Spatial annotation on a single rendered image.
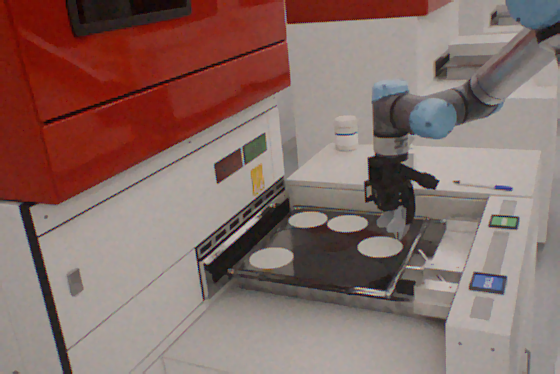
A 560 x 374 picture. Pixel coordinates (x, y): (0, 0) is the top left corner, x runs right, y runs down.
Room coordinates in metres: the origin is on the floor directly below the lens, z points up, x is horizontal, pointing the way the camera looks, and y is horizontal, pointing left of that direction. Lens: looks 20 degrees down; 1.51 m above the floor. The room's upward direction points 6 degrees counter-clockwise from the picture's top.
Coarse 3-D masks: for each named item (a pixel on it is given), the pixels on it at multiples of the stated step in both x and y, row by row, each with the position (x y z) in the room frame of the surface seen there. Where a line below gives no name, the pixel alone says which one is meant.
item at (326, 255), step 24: (288, 216) 1.40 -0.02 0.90; (336, 216) 1.37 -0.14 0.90; (360, 216) 1.36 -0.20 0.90; (264, 240) 1.27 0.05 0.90; (288, 240) 1.26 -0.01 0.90; (312, 240) 1.25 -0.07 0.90; (336, 240) 1.23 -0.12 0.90; (360, 240) 1.22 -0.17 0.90; (408, 240) 1.19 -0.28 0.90; (240, 264) 1.16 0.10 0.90; (288, 264) 1.14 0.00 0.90; (312, 264) 1.13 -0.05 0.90; (336, 264) 1.12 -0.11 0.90; (360, 264) 1.11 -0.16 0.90; (384, 264) 1.10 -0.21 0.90; (384, 288) 1.00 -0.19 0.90
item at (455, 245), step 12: (444, 240) 1.22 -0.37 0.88; (456, 240) 1.21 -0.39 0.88; (468, 240) 1.20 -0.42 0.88; (444, 252) 1.16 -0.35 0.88; (456, 252) 1.15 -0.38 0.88; (468, 252) 1.15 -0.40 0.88; (420, 300) 0.98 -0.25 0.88; (420, 312) 0.97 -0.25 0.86; (432, 312) 0.96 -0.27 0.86; (444, 312) 0.95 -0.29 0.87
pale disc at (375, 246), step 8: (368, 240) 1.21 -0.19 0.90; (376, 240) 1.21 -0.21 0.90; (384, 240) 1.20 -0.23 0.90; (392, 240) 1.20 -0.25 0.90; (360, 248) 1.18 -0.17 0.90; (368, 248) 1.17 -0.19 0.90; (376, 248) 1.17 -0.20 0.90; (384, 248) 1.17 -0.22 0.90; (392, 248) 1.16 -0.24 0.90; (400, 248) 1.16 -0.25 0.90; (376, 256) 1.13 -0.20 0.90; (384, 256) 1.13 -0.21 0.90
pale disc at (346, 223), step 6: (342, 216) 1.37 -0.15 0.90; (348, 216) 1.36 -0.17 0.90; (354, 216) 1.36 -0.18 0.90; (330, 222) 1.34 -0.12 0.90; (336, 222) 1.33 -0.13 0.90; (342, 222) 1.33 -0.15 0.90; (348, 222) 1.33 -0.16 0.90; (354, 222) 1.32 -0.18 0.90; (360, 222) 1.32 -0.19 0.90; (366, 222) 1.31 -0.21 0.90; (336, 228) 1.30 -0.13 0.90; (342, 228) 1.29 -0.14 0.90; (348, 228) 1.29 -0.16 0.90; (354, 228) 1.29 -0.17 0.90; (360, 228) 1.28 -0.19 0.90
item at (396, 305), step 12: (240, 276) 1.20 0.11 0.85; (252, 288) 1.18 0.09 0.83; (264, 288) 1.17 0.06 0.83; (276, 288) 1.15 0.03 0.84; (288, 288) 1.14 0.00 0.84; (300, 288) 1.12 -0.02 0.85; (312, 288) 1.11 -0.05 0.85; (324, 300) 1.10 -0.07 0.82; (336, 300) 1.09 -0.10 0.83; (348, 300) 1.07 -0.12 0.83; (360, 300) 1.06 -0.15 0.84; (372, 300) 1.05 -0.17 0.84; (384, 300) 1.04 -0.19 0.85; (396, 300) 1.03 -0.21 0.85; (408, 300) 1.03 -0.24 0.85; (396, 312) 1.03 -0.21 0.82; (408, 312) 1.02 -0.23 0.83
